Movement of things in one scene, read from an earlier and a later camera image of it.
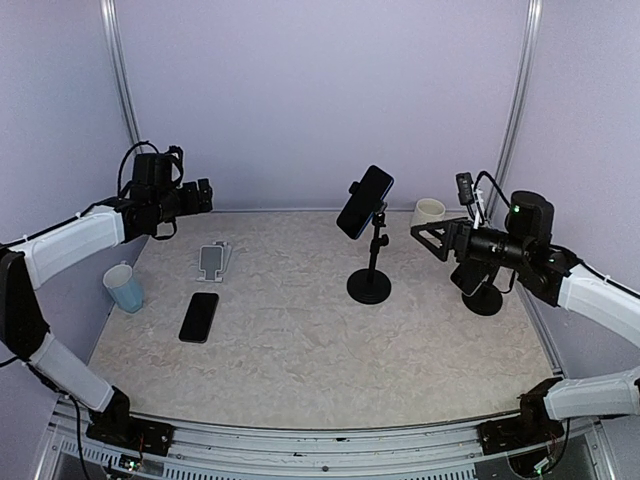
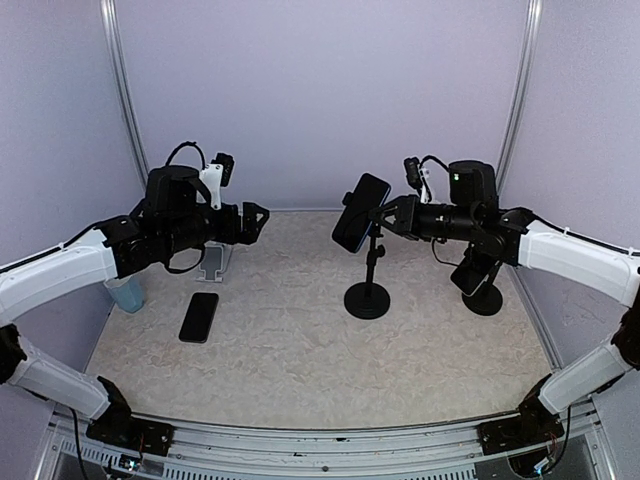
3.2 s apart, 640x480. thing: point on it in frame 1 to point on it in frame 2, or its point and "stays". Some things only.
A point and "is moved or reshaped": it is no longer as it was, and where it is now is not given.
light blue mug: [126, 291] stays
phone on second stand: [468, 276] stays
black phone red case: [199, 316] stays
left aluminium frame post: [115, 52] stays
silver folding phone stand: [214, 260] stays
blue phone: [364, 202] is moved or reshaped
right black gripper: [457, 236] to [406, 221]
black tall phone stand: [371, 286] is moved or reshaped
